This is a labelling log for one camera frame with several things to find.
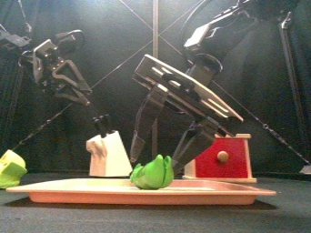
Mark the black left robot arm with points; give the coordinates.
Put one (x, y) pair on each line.
(12, 41)

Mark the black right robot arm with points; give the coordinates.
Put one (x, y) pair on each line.
(251, 27)

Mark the round wooden drawer knob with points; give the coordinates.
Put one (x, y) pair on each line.
(223, 156)

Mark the red wooden toy drawer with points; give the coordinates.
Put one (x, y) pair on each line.
(224, 160)

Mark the green toy lettuce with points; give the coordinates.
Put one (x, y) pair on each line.
(153, 174)

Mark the white wooden knife block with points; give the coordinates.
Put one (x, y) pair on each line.
(108, 156)

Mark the pink plastic tray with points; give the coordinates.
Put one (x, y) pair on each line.
(137, 192)

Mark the yellow-green toy block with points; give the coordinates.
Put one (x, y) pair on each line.
(10, 170)

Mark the metal frame pole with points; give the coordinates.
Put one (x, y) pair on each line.
(155, 60)

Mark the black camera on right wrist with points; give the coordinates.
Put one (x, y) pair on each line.
(201, 36)

